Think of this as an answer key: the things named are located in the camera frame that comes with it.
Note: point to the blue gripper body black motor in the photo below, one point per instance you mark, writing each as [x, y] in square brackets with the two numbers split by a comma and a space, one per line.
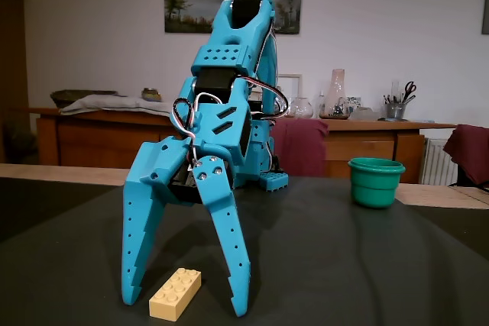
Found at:
[160, 163]

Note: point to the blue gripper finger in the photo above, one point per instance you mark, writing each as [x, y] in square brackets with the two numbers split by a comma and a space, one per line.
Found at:
[135, 234]
[225, 219]

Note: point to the cream lego brick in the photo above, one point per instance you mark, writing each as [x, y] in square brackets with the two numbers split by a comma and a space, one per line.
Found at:
[173, 295]

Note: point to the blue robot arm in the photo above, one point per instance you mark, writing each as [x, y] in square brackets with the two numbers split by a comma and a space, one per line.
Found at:
[229, 55]

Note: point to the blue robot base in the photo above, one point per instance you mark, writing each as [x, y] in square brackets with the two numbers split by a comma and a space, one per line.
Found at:
[275, 181]

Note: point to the small ceramic pot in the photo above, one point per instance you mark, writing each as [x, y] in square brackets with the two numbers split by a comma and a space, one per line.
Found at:
[151, 94]

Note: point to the wooden sideboard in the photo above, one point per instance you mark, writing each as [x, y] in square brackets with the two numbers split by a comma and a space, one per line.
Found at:
[95, 139]

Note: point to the folded grey cloth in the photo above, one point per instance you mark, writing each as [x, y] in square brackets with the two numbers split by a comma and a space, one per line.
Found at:
[114, 104]

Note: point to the dark red cloth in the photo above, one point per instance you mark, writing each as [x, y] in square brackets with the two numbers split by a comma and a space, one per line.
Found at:
[302, 146]

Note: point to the grey rubber mat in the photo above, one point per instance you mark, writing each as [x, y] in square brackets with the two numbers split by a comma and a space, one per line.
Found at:
[324, 265]

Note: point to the dark shallow bowl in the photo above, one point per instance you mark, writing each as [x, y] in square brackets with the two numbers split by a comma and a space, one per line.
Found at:
[68, 96]

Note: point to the round clear glass bowl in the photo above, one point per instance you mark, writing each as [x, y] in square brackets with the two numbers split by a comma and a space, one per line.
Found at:
[302, 108]

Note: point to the green plastic cup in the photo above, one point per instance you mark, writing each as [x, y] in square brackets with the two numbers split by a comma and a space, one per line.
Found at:
[374, 184]

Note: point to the tall pink glass vase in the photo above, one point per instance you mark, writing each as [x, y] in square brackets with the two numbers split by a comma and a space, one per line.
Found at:
[336, 93]

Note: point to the white crystal rock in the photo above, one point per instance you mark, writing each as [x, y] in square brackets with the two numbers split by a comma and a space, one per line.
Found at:
[364, 114]

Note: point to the grey pen holder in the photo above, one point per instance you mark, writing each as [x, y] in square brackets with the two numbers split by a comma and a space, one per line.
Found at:
[395, 111]

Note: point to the maroon covered chair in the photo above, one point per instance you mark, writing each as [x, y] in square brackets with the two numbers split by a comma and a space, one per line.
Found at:
[470, 150]

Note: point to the small white picture frame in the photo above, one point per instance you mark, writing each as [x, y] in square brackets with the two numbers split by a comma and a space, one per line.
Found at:
[292, 83]

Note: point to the white wall radiator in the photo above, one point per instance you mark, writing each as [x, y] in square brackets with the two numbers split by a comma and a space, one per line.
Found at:
[439, 162]

